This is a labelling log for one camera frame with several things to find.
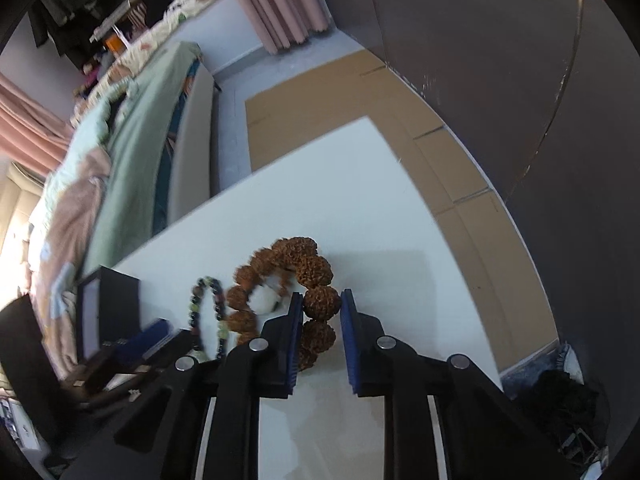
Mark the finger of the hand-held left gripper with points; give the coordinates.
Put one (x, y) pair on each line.
(150, 337)
(100, 375)

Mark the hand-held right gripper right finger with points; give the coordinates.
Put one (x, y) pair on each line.
(350, 345)

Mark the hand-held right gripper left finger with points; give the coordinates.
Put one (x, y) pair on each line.
(296, 340)

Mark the black gift box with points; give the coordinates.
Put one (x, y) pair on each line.
(120, 305)

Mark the beige padded headboard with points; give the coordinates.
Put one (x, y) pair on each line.
(15, 200)

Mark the pink floral blanket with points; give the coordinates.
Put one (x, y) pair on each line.
(75, 200)

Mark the bed with green sheet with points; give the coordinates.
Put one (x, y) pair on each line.
(130, 160)

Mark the blue grey rug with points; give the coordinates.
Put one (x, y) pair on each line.
(530, 375)

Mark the dark cloth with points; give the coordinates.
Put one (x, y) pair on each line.
(565, 400)

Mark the pale green floral quilt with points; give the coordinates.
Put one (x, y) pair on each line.
(85, 125)

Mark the pink curtain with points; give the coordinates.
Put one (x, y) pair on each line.
(270, 0)
(25, 120)

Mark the black hanging coat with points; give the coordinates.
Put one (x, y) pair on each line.
(60, 30)

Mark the white drying rack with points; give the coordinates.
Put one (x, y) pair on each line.
(117, 17)

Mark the dark brown wardrobe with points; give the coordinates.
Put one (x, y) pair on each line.
(475, 35)

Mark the floral window seat cushion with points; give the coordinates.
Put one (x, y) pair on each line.
(175, 0)

